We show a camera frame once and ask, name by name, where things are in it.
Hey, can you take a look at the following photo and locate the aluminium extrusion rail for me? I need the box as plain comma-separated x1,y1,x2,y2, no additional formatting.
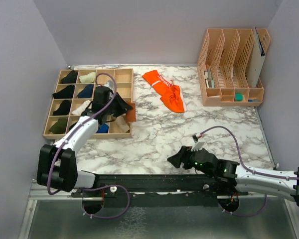
27,177,295,200

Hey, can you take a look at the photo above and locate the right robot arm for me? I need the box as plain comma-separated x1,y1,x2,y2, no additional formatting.
167,136,299,207

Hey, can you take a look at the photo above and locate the blue rolled underwear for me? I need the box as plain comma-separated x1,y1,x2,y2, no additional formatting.
96,123,109,133

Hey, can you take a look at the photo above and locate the black rolled underwear top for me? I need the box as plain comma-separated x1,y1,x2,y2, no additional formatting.
60,70,78,84

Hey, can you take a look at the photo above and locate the wooden compartment organizer tray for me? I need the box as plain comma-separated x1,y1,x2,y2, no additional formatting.
43,69,134,140

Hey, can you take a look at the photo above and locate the white rolled underwear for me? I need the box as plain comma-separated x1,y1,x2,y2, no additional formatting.
70,99,91,116

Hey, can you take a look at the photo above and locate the white board in rack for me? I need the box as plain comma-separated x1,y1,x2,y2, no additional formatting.
246,27,266,88

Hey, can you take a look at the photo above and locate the black rolled underwear bottom row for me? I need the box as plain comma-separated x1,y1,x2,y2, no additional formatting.
68,122,77,131

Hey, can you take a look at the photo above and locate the green object in rack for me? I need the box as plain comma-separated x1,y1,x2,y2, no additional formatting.
234,93,244,102

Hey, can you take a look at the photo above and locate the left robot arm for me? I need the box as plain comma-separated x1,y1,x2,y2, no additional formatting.
36,78,133,197

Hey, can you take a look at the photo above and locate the black rolled underwear third row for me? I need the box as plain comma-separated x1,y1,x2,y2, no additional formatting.
52,100,71,116

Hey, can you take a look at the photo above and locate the navy rolled underwear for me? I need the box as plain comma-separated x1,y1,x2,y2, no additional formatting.
77,84,94,99

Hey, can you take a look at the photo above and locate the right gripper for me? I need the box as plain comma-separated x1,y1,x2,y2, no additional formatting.
167,145,214,177

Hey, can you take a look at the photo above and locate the beige rolled underwear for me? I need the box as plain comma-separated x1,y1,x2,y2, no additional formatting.
114,116,130,133

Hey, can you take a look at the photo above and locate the light green rolled underwear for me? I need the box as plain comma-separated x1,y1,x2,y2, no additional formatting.
79,72,96,84

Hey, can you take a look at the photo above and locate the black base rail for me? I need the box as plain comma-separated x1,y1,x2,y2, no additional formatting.
72,174,238,208

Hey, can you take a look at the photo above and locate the pink plastic file rack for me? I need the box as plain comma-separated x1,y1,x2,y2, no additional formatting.
197,28,264,107

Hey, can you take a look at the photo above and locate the black rolled underwear second row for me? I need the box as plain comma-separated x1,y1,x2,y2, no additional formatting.
52,85,75,99

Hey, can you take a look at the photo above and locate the bright orange underwear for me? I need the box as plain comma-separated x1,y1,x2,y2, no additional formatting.
142,70,187,113

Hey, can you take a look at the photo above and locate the dark green rolled underwear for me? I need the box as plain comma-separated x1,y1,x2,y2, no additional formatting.
48,118,68,134

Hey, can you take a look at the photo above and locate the rust brown underwear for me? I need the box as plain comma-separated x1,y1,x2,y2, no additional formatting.
125,102,136,123

